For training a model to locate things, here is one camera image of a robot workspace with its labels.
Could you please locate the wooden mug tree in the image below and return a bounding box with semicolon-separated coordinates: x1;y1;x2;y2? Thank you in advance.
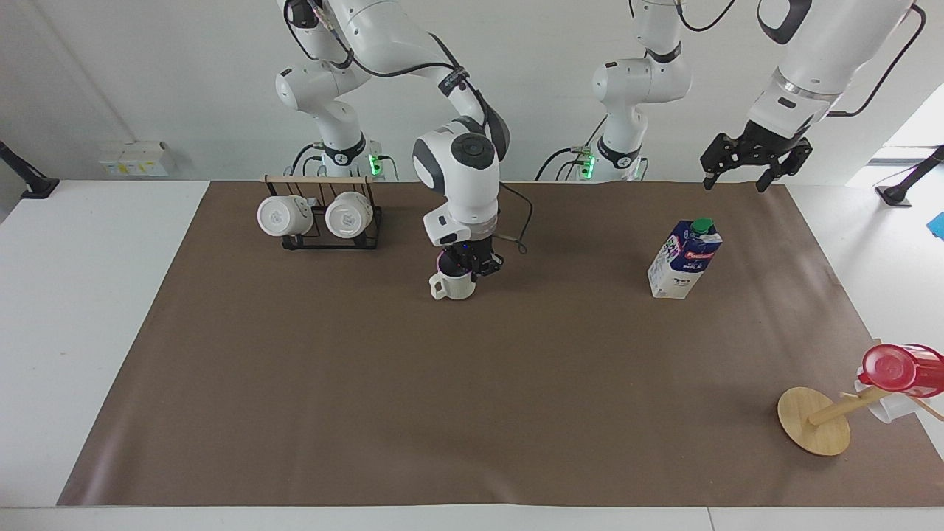
777;383;944;457

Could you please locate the white cup with handle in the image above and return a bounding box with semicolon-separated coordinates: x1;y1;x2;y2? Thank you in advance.
429;268;477;302

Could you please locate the black wire cup rack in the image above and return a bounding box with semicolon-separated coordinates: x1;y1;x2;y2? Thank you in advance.
263;174;385;252

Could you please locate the red cup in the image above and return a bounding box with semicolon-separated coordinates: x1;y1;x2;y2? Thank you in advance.
857;343;944;398

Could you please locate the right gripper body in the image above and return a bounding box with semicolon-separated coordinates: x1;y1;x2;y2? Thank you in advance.
438;240;507;280

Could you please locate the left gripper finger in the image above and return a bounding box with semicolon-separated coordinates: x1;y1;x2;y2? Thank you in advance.
755;138;814;194
700;131;762;191

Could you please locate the blue and white milk carton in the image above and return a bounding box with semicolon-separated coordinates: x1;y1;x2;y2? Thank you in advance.
647;218;724;300

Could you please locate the black stand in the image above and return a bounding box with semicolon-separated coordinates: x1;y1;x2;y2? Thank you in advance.
0;140;60;201
875;145;944;208

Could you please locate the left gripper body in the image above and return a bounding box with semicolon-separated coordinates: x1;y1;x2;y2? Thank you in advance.
740;119;806;154

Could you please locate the black cable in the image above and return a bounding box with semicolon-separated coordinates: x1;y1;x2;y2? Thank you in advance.
291;143;327;178
283;0;493;128
826;4;928;118
628;0;738;34
496;181;535;256
534;114;610;182

